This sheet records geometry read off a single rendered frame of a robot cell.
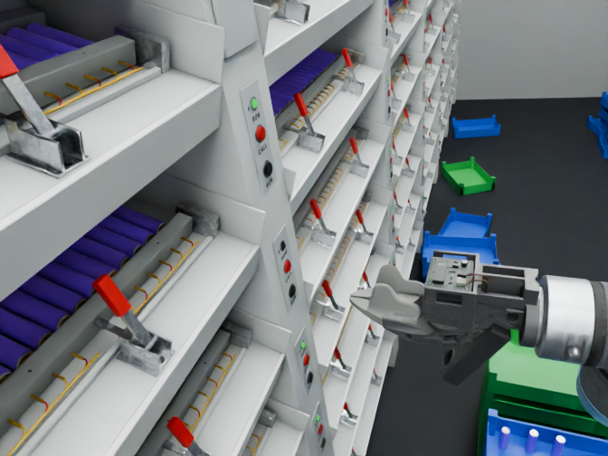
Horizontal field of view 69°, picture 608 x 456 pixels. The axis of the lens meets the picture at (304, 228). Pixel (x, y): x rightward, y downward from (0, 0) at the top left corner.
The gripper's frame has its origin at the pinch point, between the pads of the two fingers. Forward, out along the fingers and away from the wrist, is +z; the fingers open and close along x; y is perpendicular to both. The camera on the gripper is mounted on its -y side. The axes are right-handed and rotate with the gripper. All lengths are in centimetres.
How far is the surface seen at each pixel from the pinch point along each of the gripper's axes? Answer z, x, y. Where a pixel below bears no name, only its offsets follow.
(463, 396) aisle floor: -14, -60, -96
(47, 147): 10.8, 23.4, 32.0
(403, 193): 13, -105, -44
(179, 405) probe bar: 17.0, 18.1, -2.7
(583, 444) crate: -39, -29, -61
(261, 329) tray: 12.8, 4.4, -3.3
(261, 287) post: 11.5, 4.2, 4.3
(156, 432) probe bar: 17.4, 21.7, -2.6
